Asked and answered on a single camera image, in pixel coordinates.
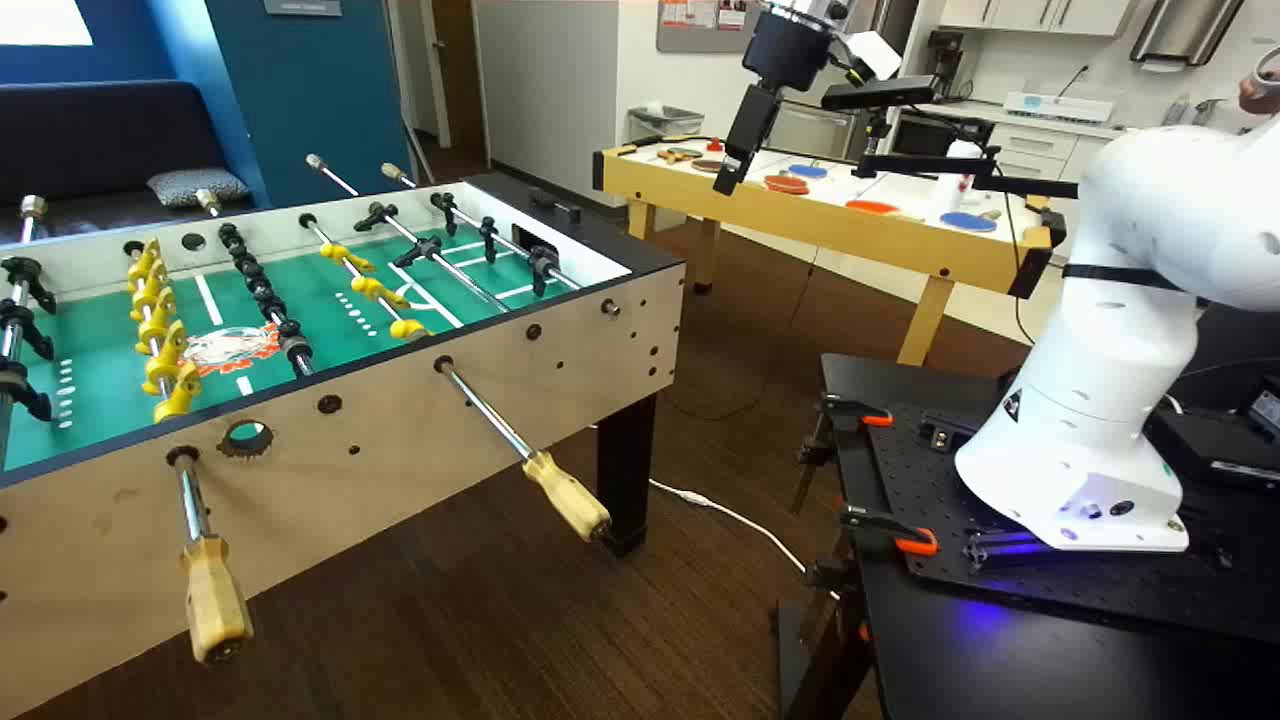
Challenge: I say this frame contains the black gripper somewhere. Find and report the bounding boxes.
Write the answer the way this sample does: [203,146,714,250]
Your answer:
[710,0,840,201]

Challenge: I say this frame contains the foosball rod five yellow players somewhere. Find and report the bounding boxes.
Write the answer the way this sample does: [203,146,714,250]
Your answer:
[120,235,254,673]

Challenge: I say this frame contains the foosball rod three black players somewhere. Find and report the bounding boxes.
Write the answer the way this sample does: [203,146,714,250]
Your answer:
[0,194,63,427]
[377,155,590,302]

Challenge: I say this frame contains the foosball rod two black players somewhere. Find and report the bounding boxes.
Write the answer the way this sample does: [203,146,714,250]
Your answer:
[301,150,517,318]

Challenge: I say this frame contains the foosball rod three yellow players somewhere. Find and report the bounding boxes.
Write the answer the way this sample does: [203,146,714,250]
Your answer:
[291,209,620,547]

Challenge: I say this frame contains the wooden foosball table green field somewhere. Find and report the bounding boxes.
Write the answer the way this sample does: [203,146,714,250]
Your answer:
[0,164,691,720]

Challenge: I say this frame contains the foosball rod five black players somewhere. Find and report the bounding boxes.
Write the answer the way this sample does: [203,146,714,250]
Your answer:
[190,186,320,386]

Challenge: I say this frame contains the yellow wooden air hockey table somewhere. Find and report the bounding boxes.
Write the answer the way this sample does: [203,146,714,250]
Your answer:
[590,133,1071,371]

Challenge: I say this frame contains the stainless steel bin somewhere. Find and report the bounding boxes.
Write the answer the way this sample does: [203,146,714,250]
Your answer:
[759,95,874,169]

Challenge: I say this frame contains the bulletin board with papers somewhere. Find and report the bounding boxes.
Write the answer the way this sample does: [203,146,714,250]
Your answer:
[650,0,769,62]

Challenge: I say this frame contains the black box appliance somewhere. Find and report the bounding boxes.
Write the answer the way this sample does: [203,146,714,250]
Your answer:
[886,110,999,160]

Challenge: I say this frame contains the dark coffee machine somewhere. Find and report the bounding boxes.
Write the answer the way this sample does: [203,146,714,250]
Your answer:
[922,30,974,102]

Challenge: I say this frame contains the brown wooden door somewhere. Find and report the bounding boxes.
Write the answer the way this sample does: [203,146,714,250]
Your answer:
[418,0,491,152]

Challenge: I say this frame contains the white kitchen counter cabinet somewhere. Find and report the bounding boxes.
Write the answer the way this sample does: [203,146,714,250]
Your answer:
[950,95,1137,186]

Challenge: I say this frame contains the silver paper towel dispenser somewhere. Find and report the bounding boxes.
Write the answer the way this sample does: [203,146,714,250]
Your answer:
[1127,0,1251,78]

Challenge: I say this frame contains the red kettle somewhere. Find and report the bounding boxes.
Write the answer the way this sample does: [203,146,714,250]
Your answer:
[1237,64,1280,119]

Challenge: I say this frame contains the grey cushion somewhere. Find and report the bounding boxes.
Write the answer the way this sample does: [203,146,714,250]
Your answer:
[141,164,254,213]

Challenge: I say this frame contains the black controller box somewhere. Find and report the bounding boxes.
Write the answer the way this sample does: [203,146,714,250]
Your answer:
[1148,397,1280,495]

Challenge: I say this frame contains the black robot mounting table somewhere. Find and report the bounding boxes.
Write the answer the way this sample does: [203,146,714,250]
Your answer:
[777,347,1280,720]

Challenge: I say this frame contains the dark sofa bench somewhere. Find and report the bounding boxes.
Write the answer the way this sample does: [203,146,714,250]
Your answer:
[0,78,271,235]

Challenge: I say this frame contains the bright window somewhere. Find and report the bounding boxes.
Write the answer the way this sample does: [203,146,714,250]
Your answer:
[0,0,101,54]

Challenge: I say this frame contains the grey wire basket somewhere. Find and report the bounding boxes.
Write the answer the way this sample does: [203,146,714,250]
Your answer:
[620,102,708,150]

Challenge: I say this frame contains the black stereo camera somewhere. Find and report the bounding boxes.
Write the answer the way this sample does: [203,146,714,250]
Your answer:
[817,78,945,115]

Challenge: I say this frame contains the black clamp orange handle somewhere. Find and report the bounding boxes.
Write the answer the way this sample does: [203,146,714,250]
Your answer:
[794,393,899,513]
[810,501,945,606]

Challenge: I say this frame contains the black mount bar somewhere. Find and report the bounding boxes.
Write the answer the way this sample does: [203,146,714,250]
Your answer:
[969,169,1082,203]

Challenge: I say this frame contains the white wall cabinets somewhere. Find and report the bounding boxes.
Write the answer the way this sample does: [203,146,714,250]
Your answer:
[934,0,1138,42]

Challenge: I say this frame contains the small black bracket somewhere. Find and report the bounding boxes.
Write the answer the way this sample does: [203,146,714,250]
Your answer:
[917,418,974,457]

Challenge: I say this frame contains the white floor cable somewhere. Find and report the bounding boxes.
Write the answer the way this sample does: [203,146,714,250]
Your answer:
[649,478,821,581]

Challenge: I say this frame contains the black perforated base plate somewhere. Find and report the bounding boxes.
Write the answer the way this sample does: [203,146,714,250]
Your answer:
[834,397,1280,654]

